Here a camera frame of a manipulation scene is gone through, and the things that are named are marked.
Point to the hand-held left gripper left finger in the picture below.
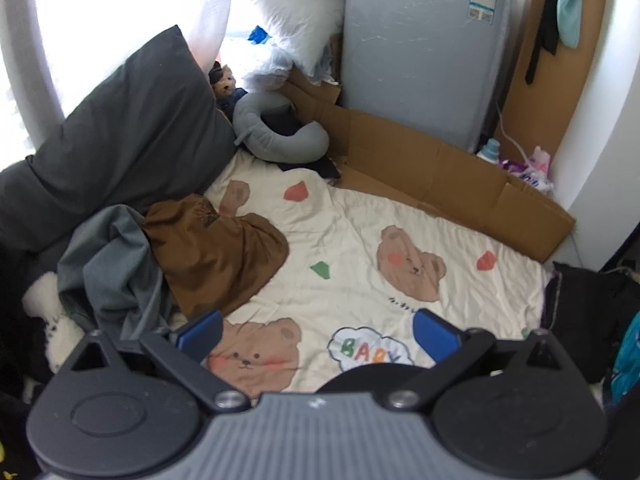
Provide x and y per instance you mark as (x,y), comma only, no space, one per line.
(200,332)

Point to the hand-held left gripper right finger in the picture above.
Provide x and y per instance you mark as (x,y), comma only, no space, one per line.
(435,335)

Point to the brown printed t-shirt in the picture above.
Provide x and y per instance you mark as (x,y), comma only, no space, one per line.
(215,255)

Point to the cream bear print blanket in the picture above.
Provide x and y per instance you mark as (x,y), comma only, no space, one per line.
(350,240)

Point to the grey green fleece garment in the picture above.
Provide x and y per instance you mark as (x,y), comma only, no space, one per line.
(95,240)

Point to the black folded knit garment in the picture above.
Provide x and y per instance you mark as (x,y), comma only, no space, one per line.
(585,310)

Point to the white fluffy plush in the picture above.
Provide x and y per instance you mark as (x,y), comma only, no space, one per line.
(45,295)

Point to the brown cardboard sheet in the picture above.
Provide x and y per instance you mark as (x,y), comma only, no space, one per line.
(425,170)

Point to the purple white packet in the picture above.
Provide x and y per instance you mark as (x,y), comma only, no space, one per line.
(525,175)

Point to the detergent bottle teal cap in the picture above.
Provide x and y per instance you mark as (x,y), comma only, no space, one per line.
(489,152)

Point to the blue cartoon print cloth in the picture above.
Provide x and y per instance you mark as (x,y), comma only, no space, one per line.
(627,355)

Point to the pink packet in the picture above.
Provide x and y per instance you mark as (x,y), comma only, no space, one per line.
(541,157)

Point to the dark grey pillow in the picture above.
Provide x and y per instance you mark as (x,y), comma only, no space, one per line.
(125,135)

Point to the grey neck pillow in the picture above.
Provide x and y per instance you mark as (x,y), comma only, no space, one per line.
(305,145)

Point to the teddy bear plush toy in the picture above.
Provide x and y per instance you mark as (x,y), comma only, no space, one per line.
(222,82)

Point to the grey appliance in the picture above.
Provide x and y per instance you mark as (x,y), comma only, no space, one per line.
(415,60)

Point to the clear plastic bag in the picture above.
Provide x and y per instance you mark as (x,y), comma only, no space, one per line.
(265,60)

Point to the white pillow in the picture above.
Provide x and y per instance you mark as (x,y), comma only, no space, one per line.
(290,10)

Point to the white curtain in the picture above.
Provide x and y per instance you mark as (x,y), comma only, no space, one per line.
(125,0)

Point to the teal hanging towel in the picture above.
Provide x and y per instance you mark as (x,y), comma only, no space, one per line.
(575,5)

